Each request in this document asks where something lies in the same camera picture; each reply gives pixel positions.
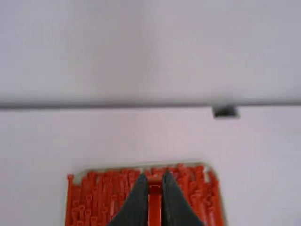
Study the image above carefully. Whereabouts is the pale tray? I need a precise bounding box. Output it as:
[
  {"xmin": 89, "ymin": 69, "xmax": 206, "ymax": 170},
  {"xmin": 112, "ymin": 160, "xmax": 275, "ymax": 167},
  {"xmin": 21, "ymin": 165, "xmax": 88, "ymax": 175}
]
[{"xmin": 64, "ymin": 161, "xmax": 228, "ymax": 226}]

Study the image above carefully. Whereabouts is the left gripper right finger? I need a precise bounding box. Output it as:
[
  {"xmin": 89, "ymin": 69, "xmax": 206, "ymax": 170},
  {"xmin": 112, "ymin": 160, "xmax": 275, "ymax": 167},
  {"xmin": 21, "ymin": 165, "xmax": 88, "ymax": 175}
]
[{"xmin": 161, "ymin": 169, "xmax": 205, "ymax": 226}]

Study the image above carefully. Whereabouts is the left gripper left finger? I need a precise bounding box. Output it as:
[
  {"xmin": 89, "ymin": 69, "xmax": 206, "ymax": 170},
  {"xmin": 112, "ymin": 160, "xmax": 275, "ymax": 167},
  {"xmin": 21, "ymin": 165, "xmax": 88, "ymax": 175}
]
[{"xmin": 108, "ymin": 173, "xmax": 150, "ymax": 226}]

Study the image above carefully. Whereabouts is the row of orange cable ties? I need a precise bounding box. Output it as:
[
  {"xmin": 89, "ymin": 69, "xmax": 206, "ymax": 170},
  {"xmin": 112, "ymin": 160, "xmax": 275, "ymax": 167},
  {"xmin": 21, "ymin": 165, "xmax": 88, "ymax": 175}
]
[{"xmin": 66, "ymin": 163, "xmax": 224, "ymax": 226}]

